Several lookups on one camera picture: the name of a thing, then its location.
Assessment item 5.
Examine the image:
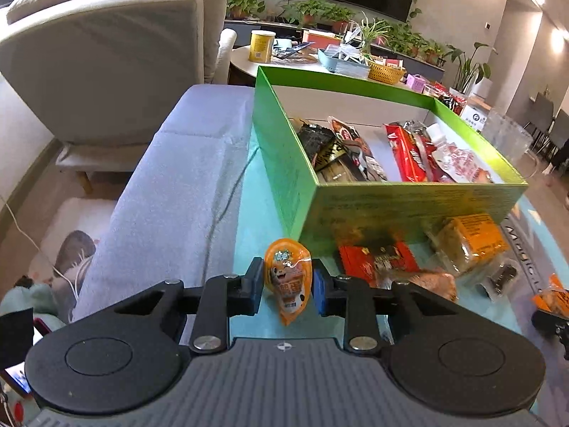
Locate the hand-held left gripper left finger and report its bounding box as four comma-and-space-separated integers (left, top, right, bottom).
113, 257, 266, 353

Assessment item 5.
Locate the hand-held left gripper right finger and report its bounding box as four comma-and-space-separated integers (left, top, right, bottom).
312, 258, 459, 353

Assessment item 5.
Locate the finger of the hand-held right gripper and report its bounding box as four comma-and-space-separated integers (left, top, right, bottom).
531, 309, 569, 354

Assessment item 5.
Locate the orange egg snack packet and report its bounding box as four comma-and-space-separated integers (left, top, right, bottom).
264, 238, 312, 326

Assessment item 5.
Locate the small dark snack packet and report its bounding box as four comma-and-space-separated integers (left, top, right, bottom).
481, 262, 519, 300

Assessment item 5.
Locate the brown meat snack packet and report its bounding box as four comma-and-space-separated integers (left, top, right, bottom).
390, 268, 459, 304

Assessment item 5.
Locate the orange cake packet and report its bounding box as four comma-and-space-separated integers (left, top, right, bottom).
423, 212, 510, 277

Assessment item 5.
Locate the green cardboard box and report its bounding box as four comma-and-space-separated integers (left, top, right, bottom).
251, 65, 530, 245

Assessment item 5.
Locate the tan snack packet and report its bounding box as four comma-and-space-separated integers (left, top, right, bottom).
317, 150, 358, 184

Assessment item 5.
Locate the black yellow snack packet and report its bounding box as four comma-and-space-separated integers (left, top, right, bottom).
328, 116, 388, 183

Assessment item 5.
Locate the red white snack packet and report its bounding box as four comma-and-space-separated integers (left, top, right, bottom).
430, 141, 495, 184

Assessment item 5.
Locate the teal patterned table mat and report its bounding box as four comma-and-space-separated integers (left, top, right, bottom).
229, 125, 569, 427

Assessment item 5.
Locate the grey upholstered bench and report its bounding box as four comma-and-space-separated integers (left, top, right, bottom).
71, 84, 261, 323

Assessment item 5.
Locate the grey slipper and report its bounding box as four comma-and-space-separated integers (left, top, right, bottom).
53, 230, 97, 288

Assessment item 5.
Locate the clear glass mug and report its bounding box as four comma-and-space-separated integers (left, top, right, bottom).
482, 110, 533, 166

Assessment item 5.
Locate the grey dining chair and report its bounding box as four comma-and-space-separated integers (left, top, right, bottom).
551, 109, 569, 161
529, 93, 556, 144

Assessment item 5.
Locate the white round table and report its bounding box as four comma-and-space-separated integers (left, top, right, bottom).
228, 44, 339, 87

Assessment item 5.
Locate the blue white carton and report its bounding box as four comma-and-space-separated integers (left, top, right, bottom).
462, 99, 495, 133

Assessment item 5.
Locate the yellow woven basket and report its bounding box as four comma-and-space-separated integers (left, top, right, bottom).
367, 61, 408, 84

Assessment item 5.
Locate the blue plastic basket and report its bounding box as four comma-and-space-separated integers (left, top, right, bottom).
317, 47, 371, 79

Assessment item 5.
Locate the yellow can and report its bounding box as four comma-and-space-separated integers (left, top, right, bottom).
248, 30, 277, 64

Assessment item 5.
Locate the spider plant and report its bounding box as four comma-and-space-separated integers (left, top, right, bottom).
350, 12, 393, 56

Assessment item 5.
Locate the beige armchair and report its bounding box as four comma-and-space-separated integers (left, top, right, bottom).
0, 0, 237, 175

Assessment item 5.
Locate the large-leaf potted plant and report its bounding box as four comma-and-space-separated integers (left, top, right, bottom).
443, 42, 499, 95

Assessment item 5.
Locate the row of potted plants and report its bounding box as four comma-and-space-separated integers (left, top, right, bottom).
226, 0, 446, 64

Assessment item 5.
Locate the white cable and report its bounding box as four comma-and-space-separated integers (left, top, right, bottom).
0, 200, 96, 316

